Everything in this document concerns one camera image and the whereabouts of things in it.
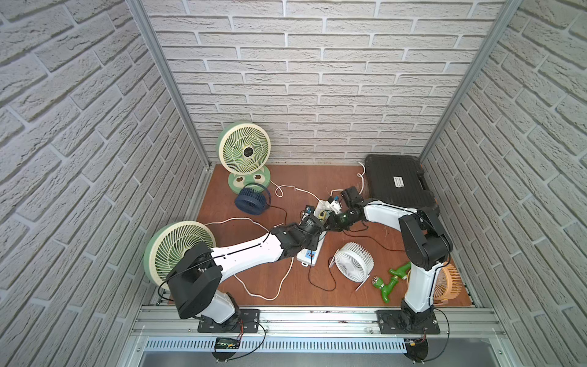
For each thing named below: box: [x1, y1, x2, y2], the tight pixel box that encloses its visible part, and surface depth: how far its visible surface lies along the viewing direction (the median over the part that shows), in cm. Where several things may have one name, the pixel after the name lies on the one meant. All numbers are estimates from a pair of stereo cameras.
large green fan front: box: [143, 220, 217, 289], surface depth 74 cm
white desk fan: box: [328, 241, 375, 292], surface depth 78 cm
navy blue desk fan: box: [234, 187, 267, 215], surface depth 96 cm
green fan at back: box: [216, 120, 272, 195], surface depth 94 cm
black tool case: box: [364, 154, 440, 212], surface depth 106 cm
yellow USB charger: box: [317, 210, 331, 221], surface depth 93 cm
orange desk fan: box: [433, 257, 472, 307], surface depth 74 cm
